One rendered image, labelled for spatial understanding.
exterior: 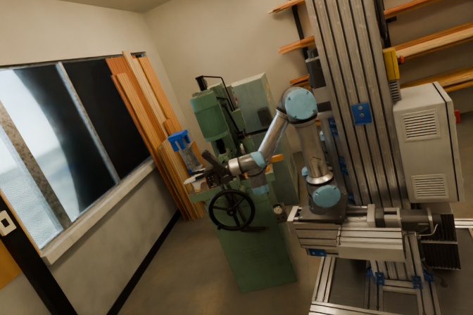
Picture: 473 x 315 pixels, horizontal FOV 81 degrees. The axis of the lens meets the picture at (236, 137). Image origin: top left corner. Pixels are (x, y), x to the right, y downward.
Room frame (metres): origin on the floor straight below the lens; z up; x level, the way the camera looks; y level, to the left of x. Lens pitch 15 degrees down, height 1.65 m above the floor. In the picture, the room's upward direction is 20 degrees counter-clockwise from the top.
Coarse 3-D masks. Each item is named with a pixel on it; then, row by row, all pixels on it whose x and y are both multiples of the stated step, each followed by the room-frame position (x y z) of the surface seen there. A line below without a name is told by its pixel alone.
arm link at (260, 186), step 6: (258, 174) 1.10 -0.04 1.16; (264, 174) 1.12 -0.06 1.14; (252, 180) 1.10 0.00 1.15; (258, 180) 1.10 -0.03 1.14; (264, 180) 1.11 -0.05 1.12; (252, 186) 1.11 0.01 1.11; (258, 186) 1.10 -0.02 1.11; (264, 186) 1.10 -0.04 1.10; (258, 192) 1.10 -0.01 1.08; (264, 192) 1.10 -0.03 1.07
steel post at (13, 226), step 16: (0, 208) 1.63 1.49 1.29; (0, 224) 1.56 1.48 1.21; (16, 224) 1.65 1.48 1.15; (16, 240) 1.60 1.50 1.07; (16, 256) 1.58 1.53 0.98; (32, 256) 1.63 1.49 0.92; (32, 272) 1.58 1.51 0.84; (48, 272) 1.65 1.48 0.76; (48, 288) 1.60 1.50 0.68; (48, 304) 1.59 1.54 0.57; (64, 304) 1.63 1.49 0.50
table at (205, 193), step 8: (272, 168) 1.71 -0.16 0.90; (272, 176) 1.65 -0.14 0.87; (248, 184) 1.67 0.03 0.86; (192, 192) 1.78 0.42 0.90; (200, 192) 1.74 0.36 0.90; (208, 192) 1.72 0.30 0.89; (216, 192) 1.71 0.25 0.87; (192, 200) 1.74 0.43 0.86; (200, 200) 1.73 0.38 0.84; (224, 200) 1.61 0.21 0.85
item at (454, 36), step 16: (304, 0) 3.36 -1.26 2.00; (416, 0) 3.01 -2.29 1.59; (432, 0) 3.01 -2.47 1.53; (384, 16) 3.15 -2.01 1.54; (448, 32) 3.01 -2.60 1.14; (464, 32) 2.95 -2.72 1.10; (288, 48) 3.58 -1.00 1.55; (304, 48) 3.47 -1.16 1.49; (400, 48) 3.13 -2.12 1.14; (416, 48) 3.08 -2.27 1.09; (432, 48) 2.96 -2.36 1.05; (400, 64) 3.18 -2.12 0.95; (304, 80) 3.58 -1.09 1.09; (416, 80) 3.40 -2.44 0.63; (432, 80) 3.17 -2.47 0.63; (448, 80) 3.02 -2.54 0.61; (464, 80) 2.94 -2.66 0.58
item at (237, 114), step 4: (236, 108) 2.08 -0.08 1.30; (240, 108) 2.08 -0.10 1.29; (232, 112) 2.00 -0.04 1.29; (236, 112) 2.00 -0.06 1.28; (240, 112) 1.99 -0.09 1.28; (232, 116) 2.00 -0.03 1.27; (236, 116) 2.00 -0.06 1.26; (240, 116) 2.00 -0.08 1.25; (236, 120) 2.00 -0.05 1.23; (240, 120) 2.00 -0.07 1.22; (244, 120) 2.06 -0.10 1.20; (236, 124) 2.00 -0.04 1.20; (240, 124) 2.00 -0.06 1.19; (244, 124) 2.00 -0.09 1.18; (240, 128) 2.00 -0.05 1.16; (244, 128) 1.99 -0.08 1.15
